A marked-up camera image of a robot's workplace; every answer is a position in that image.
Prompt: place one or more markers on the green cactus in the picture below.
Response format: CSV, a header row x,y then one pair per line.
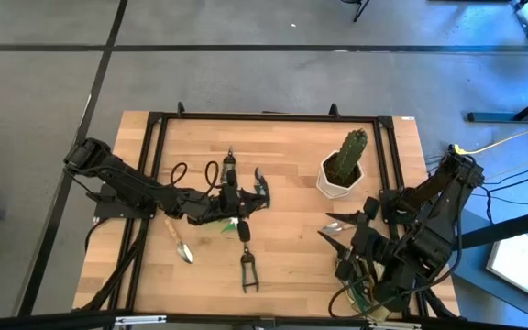
x,y
351,151

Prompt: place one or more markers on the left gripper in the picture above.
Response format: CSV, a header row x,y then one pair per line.
x,y
225,208

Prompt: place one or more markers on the black diagonal metal beam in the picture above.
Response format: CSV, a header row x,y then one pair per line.
x,y
511,227

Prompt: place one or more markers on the black chair base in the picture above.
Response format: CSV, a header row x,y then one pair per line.
x,y
359,10

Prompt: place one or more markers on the green plastic spray bottle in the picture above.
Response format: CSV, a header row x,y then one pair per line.
x,y
233,224

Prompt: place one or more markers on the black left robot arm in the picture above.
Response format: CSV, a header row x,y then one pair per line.
x,y
126,176

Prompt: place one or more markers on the white faceted plant pot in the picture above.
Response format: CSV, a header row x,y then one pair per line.
x,y
330,190

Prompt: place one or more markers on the white flat panel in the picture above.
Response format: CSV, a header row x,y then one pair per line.
x,y
518,266

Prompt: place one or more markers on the tan and green gardening bag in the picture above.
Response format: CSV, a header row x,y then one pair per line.
x,y
364,302

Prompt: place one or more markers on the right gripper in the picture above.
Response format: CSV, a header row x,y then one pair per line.
x,y
367,243

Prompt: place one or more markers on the black pruning shears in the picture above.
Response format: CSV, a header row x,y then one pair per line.
x,y
259,175

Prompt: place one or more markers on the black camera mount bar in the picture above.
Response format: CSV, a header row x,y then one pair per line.
x,y
62,319

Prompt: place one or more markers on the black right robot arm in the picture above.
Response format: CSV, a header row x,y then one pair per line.
x,y
438,215

